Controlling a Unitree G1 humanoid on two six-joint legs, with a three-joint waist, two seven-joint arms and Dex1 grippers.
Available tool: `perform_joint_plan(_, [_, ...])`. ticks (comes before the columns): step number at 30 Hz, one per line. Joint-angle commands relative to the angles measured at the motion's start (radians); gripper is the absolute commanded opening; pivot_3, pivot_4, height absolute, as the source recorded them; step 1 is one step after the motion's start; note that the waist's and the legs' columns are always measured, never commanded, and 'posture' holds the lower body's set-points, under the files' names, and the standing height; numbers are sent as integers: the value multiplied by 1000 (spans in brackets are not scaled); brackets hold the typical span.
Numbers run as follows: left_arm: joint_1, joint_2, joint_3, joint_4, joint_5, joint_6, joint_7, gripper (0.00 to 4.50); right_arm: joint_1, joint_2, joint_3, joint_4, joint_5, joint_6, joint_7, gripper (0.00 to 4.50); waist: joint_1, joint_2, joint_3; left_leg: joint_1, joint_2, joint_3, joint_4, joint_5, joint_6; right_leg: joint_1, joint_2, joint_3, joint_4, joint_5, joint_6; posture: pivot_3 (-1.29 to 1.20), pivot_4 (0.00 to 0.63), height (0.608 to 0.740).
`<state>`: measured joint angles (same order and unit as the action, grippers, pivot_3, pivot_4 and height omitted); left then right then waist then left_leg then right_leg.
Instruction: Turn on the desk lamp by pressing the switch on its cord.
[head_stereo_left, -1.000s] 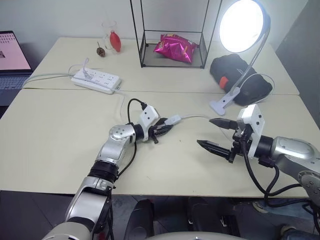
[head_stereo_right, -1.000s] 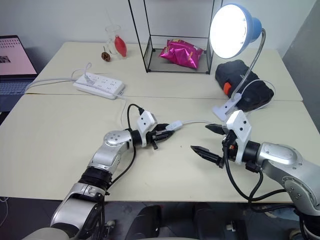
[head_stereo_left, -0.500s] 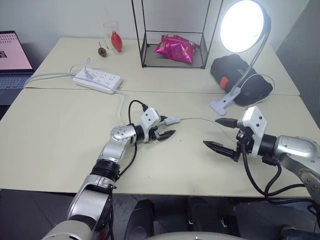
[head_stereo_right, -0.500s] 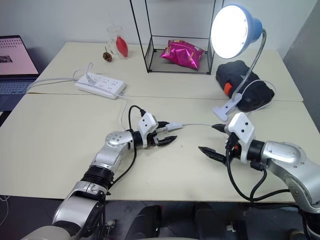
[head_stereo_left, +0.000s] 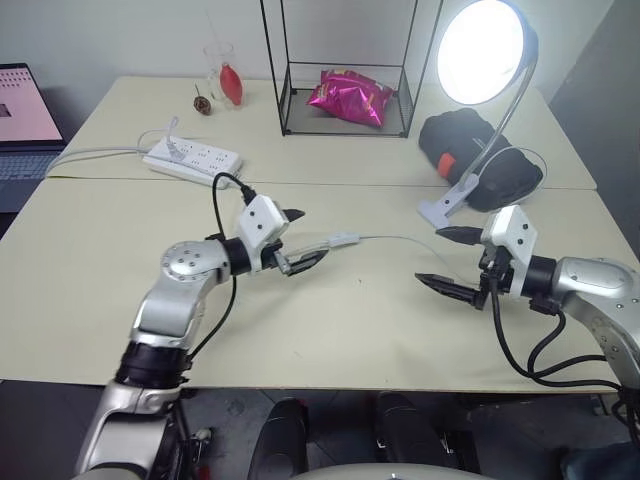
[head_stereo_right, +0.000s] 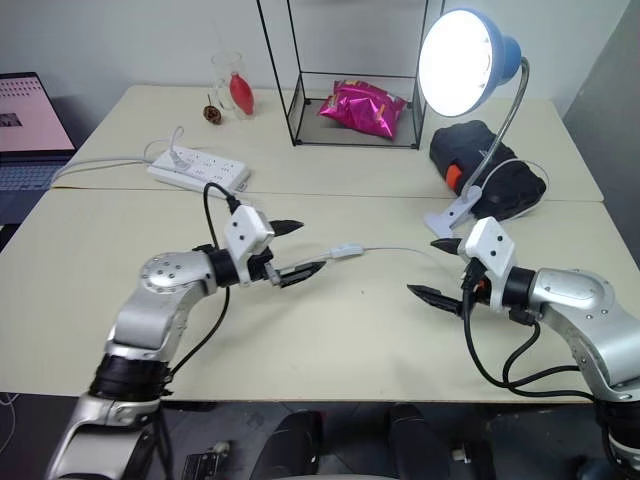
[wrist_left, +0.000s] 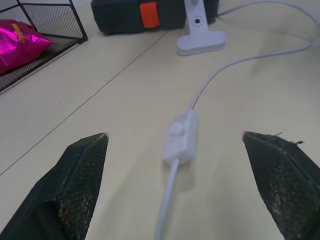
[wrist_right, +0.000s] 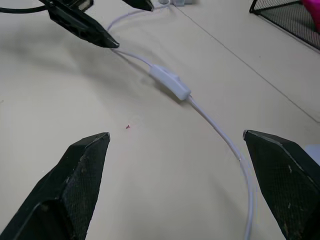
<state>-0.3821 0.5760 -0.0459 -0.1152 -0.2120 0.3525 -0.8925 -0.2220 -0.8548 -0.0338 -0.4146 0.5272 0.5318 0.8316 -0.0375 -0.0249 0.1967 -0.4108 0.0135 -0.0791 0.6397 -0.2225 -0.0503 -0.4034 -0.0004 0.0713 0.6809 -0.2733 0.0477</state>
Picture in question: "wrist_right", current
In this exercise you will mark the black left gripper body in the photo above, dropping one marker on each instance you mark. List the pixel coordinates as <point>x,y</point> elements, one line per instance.
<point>65,3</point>

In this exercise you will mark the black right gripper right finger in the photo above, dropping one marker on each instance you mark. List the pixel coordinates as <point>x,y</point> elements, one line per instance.
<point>287,185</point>

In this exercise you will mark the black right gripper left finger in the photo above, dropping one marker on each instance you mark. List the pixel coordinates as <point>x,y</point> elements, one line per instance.
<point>60,195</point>

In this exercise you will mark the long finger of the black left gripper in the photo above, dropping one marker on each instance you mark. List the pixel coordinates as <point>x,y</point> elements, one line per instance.
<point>141,3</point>
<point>85,28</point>

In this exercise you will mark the white round plug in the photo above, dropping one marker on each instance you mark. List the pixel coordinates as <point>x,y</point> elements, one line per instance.
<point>165,2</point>

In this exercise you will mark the white power strip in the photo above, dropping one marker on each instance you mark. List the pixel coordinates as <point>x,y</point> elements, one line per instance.
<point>182,2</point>

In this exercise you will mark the pink plastic object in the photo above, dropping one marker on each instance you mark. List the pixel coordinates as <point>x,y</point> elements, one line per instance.
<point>313,12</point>

